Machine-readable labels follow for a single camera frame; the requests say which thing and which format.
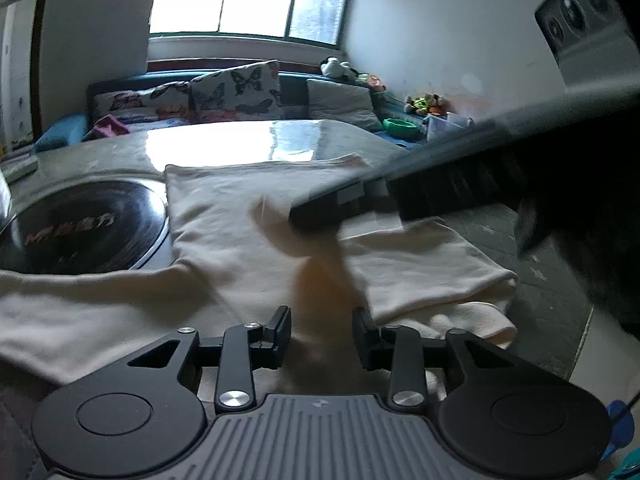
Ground blue plastic object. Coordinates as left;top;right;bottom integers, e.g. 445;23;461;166
606;400;629;462

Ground panda plush toy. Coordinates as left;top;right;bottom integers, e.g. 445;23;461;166
320;56;362;81

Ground white remote control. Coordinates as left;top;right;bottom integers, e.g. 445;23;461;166
0;157;39;184

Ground dark wooden door frame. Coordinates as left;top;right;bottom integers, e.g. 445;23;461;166
27;0;56;131

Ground blue corner sofa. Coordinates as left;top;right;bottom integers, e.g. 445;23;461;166
32;72;427;154

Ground grey pillow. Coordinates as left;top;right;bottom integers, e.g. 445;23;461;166
306;79;384;134

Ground small butterfly print pillow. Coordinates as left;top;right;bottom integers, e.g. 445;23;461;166
92;82;194;127

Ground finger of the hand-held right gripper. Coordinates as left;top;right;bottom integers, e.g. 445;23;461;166
287;174;402;234

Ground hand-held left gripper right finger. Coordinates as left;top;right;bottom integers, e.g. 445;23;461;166
351;307;567;414

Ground round black induction cooktop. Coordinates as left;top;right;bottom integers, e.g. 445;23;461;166
0;179;174;277

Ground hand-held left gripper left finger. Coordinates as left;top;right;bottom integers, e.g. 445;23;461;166
75;305;293;414

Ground large butterfly print pillow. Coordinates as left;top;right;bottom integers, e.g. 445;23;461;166
191;60;284;124

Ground clear plastic storage box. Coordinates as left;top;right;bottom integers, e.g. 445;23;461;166
425;112;474;144

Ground brown green plush toys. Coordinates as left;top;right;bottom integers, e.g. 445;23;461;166
404;92;448;116

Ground green bowl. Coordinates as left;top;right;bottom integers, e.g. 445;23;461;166
382;118;420;139

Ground cream sweatshirt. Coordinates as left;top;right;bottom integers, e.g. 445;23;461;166
0;152;519;397

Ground orange green toys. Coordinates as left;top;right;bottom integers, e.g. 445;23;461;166
357;72;389;92

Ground pink cloth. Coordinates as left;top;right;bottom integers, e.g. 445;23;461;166
82;114;131;142

